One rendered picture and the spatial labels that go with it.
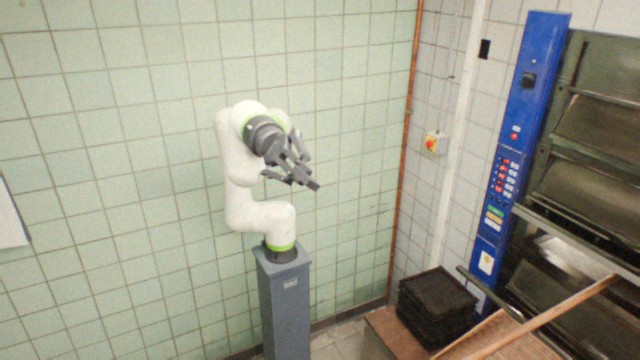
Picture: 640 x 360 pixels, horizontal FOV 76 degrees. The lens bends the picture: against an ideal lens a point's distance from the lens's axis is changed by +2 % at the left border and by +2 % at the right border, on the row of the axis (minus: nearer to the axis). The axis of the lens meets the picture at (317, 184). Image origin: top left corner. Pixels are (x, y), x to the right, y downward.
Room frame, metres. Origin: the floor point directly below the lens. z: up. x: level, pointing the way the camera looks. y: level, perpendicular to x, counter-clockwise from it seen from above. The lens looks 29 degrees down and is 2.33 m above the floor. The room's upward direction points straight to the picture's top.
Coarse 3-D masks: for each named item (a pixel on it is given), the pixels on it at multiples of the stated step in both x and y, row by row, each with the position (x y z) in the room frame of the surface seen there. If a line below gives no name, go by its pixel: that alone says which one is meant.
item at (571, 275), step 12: (528, 252) 1.48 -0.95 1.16; (540, 252) 1.46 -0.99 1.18; (552, 264) 1.38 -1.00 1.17; (564, 264) 1.38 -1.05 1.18; (564, 276) 1.33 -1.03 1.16; (576, 276) 1.30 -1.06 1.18; (588, 276) 1.30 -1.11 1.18; (600, 300) 1.19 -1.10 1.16; (612, 300) 1.17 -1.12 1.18; (624, 300) 1.17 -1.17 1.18; (624, 312) 1.12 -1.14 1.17; (636, 312) 1.11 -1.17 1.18; (636, 324) 1.07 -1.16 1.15
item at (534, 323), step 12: (612, 276) 1.27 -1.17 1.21; (588, 288) 1.20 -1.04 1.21; (600, 288) 1.21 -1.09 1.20; (564, 300) 1.14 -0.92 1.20; (576, 300) 1.14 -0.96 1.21; (552, 312) 1.08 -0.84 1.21; (528, 324) 1.02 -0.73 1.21; (540, 324) 1.03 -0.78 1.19; (504, 336) 0.97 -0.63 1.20; (516, 336) 0.98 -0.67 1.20; (492, 348) 0.92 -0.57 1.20
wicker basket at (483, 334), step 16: (496, 320) 1.44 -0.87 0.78; (512, 320) 1.41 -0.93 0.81; (464, 336) 1.34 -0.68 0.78; (480, 336) 1.39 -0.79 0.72; (528, 336) 1.33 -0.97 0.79; (448, 352) 1.30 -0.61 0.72; (464, 352) 1.35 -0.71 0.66; (512, 352) 1.34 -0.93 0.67; (528, 352) 1.30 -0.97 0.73; (544, 352) 1.25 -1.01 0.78
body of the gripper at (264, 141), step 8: (264, 128) 0.86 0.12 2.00; (272, 128) 0.86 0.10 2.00; (256, 136) 0.85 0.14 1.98; (264, 136) 0.83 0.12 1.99; (272, 136) 0.84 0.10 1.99; (280, 136) 0.83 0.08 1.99; (256, 144) 0.84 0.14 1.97; (264, 144) 0.83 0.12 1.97; (272, 144) 0.83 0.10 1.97; (288, 144) 0.81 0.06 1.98; (264, 152) 0.83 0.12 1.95; (280, 152) 0.79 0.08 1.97; (264, 160) 0.81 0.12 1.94; (272, 160) 0.79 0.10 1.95
